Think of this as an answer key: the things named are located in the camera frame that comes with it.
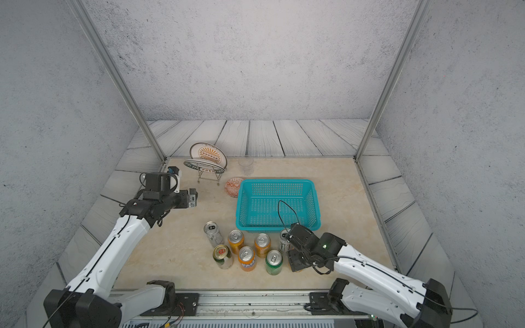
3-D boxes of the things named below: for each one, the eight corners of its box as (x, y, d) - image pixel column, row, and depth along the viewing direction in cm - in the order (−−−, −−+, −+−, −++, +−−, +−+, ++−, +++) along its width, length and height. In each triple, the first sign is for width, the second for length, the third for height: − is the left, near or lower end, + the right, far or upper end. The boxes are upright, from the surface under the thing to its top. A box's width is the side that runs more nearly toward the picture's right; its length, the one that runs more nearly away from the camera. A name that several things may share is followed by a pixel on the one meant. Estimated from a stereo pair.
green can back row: (266, 276, 81) (265, 267, 73) (266, 260, 85) (265, 249, 77) (281, 276, 81) (282, 267, 73) (280, 260, 85) (282, 249, 77)
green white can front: (217, 270, 83) (211, 260, 74) (219, 256, 87) (213, 244, 78) (232, 270, 83) (227, 260, 74) (233, 256, 87) (229, 244, 78)
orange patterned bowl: (223, 196, 105) (222, 191, 102) (229, 181, 112) (228, 176, 108) (236, 198, 105) (235, 193, 101) (242, 183, 111) (241, 178, 107)
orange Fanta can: (240, 272, 82) (237, 262, 74) (242, 257, 86) (238, 246, 77) (255, 272, 82) (253, 262, 73) (256, 257, 86) (254, 246, 77)
